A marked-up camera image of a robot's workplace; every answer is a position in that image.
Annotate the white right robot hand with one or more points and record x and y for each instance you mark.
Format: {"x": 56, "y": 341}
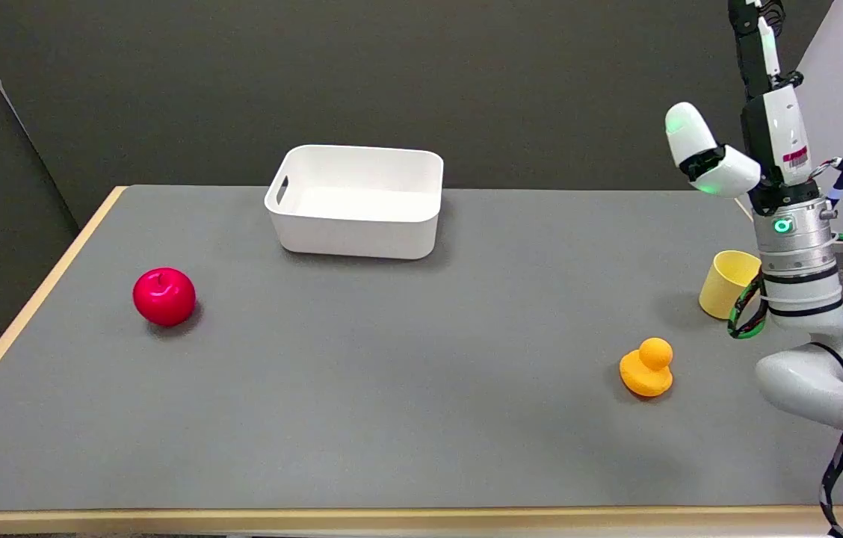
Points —
{"x": 782, "y": 134}

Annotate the yellow cup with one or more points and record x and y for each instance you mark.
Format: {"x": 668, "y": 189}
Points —
{"x": 725, "y": 283}

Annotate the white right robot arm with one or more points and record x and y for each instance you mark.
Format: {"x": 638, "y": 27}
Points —
{"x": 810, "y": 314}

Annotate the orange rubber duck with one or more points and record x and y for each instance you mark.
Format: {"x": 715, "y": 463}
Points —
{"x": 647, "y": 368}

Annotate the white plastic bin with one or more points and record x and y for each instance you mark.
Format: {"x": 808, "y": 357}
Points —
{"x": 356, "y": 202}

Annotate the red apple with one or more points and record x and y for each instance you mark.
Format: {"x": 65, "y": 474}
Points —
{"x": 164, "y": 297}

